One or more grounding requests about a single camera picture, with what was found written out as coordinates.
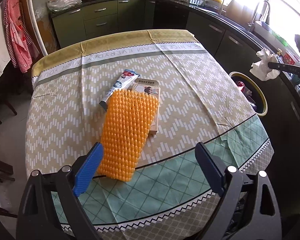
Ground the patterned beige and teal tablecloth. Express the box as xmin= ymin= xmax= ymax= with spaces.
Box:
xmin=25 ymin=29 xmax=275 ymax=233

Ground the orange bumpy plastic mat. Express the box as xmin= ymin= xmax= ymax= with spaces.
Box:
xmin=96 ymin=89 xmax=160 ymax=182

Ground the black kitchen countertop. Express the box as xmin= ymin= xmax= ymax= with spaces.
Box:
xmin=49 ymin=0 xmax=300 ymax=85

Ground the dark wooden chair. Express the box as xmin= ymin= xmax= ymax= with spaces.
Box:
xmin=0 ymin=155 xmax=18 ymax=218
xmin=0 ymin=87 xmax=18 ymax=130

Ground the red checked apron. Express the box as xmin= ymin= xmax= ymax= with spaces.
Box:
xmin=4 ymin=0 xmax=40 ymax=73

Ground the white and blue toothpaste box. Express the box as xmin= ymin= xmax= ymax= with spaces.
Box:
xmin=99 ymin=69 xmax=140 ymax=111

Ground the metal kitchen faucet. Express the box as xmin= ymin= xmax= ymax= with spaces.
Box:
xmin=247 ymin=0 xmax=270 ymax=32

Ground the clear plastic bag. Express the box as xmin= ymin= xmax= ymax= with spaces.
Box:
xmin=47 ymin=0 xmax=83 ymax=13

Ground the blue bin with yellow rim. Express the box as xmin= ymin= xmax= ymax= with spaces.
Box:
xmin=229 ymin=71 xmax=268 ymax=117

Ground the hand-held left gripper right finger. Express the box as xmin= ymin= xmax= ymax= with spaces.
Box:
xmin=194 ymin=142 xmax=283 ymax=240

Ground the flat beige cardboard box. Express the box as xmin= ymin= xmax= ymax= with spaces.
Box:
xmin=131 ymin=79 xmax=162 ymax=136

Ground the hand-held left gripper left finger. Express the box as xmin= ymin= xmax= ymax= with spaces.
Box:
xmin=16 ymin=142 xmax=104 ymax=240

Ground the white tissue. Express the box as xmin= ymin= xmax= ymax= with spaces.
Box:
xmin=249 ymin=47 xmax=282 ymax=82

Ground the white door frame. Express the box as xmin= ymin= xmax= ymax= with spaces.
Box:
xmin=26 ymin=0 xmax=57 ymax=55

